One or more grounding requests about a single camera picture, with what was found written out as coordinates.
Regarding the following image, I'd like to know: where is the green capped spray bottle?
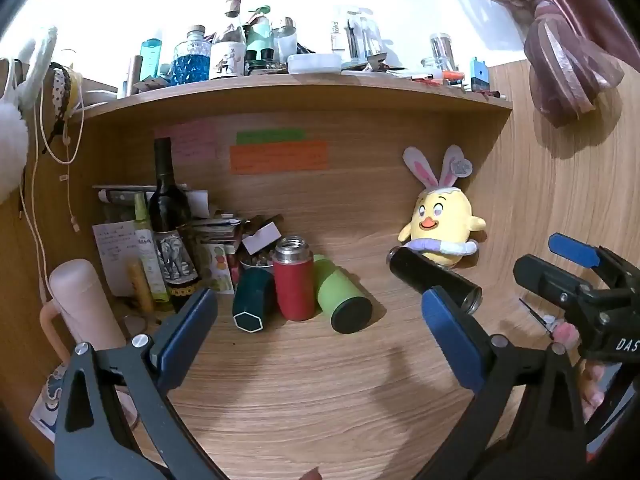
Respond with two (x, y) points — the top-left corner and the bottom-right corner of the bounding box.
(246, 4), (275, 62)

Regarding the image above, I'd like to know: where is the orange sticky note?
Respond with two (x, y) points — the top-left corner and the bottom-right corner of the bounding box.
(229, 140), (329, 176)

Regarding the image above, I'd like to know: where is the blue white printed pack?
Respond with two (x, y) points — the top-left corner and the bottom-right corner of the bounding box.
(29, 364), (71, 443)

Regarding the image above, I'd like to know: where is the wooden shelf board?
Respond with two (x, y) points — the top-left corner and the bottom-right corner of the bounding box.
(81, 72), (514, 122)

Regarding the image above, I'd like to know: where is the clear plastic packaging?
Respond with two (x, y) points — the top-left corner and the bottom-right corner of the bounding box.
(329, 6), (383, 62)

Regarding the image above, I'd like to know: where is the dark wine bottle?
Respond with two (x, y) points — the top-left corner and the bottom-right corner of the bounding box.
(148, 137), (202, 312)

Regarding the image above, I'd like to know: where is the white cable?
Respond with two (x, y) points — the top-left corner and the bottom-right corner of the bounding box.
(19, 74), (86, 306)

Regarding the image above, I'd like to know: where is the white label glass bottle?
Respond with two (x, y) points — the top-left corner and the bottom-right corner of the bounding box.
(209, 0), (248, 80)

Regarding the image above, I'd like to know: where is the yellow-green spray bottle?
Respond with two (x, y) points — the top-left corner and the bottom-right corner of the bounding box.
(132, 192), (169, 304)

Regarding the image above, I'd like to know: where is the patterned hair band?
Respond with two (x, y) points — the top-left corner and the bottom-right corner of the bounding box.
(49, 62), (85, 137)

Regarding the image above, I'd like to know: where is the white card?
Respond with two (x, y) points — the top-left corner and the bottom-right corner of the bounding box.
(241, 222), (283, 255)

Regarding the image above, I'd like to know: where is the person's right hand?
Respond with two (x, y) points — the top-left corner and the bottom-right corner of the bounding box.
(552, 321), (610, 426)

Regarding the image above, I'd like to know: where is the pink sticky note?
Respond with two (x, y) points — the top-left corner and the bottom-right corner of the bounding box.
(159, 120), (214, 162)

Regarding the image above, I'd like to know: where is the white round container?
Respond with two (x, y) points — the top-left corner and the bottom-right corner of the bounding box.
(287, 52), (343, 75)

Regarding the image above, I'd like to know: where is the black cup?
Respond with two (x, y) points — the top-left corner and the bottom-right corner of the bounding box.
(387, 246), (484, 317)

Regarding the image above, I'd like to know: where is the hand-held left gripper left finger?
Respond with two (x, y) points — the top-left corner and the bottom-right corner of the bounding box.
(52, 286), (231, 480)

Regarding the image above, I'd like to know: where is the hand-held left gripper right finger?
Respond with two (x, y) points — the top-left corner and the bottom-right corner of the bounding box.
(415, 285), (588, 480)

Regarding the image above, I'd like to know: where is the dark green hexagonal cup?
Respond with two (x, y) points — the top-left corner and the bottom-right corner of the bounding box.
(232, 268), (276, 334)

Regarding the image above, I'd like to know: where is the white paper note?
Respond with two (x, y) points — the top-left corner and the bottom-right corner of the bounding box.
(92, 221), (140, 297)

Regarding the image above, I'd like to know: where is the yellow tube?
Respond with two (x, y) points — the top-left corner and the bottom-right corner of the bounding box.
(125, 259), (154, 314)

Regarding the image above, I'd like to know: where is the white fluffy plush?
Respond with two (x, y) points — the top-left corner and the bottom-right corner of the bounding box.
(0, 25), (60, 203)

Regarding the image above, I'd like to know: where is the red thermos cup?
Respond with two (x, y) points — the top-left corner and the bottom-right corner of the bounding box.
(272, 236), (316, 322)

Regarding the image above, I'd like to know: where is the green sticky note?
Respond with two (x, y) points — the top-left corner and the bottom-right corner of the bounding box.
(235, 129), (306, 144)

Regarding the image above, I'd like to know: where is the yellow chick plush toy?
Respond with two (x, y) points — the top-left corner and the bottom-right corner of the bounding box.
(397, 144), (487, 269)

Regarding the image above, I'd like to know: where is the blue glass bottle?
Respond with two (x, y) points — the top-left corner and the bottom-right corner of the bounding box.
(172, 25), (212, 86)

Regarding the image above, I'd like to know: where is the clear glass jar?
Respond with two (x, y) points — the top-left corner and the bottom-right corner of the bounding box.
(429, 33), (459, 74)

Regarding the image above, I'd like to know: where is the teal small box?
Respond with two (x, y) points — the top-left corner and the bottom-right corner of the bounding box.
(469, 57), (489, 92)

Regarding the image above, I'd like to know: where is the pink thermos bottle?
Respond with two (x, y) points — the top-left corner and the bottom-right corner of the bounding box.
(40, 258), (127, 363)

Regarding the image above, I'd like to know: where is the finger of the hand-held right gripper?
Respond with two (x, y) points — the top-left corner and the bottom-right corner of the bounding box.
(514, 254), (596, 312)
(548, 232), (640, 288)

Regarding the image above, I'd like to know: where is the light green cup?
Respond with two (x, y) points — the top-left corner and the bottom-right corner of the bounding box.
(312, 254), (372, 335)

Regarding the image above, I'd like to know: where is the printed small carton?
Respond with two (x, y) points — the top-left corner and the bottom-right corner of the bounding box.
(199, 241), (237, 295)

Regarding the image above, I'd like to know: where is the pink curtain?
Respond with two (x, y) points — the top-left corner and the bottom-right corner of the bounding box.
(439, 0), (640, 129)

